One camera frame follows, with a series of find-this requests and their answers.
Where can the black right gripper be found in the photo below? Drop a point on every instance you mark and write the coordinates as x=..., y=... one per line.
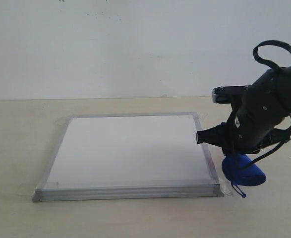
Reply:
x=249, y=128

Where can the blue microfibre cloth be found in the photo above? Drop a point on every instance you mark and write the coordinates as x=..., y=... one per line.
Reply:
x=251, y=176

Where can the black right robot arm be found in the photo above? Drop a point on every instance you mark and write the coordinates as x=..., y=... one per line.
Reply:
x=272, y=85

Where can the white aluminium-framed whiteboard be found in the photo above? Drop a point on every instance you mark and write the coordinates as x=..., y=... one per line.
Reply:
x=128, y=156

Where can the clear tape back right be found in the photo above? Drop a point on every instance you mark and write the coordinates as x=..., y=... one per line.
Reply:
x=193, y=115

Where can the clear tape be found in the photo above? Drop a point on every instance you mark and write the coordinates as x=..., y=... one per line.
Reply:
x=63, y=121
x=220, y=188
x=29, y=189
x=193, y=115

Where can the clear tape front right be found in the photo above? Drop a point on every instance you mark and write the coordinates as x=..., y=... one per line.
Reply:
x=220, y=188

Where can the clear tape back left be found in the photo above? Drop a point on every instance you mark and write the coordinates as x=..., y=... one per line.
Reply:
x=63, y=121

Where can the clear tape front left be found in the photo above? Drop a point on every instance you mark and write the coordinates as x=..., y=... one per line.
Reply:
x=29, y=189

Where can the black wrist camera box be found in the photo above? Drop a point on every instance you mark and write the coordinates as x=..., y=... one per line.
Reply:
x=228, y=94

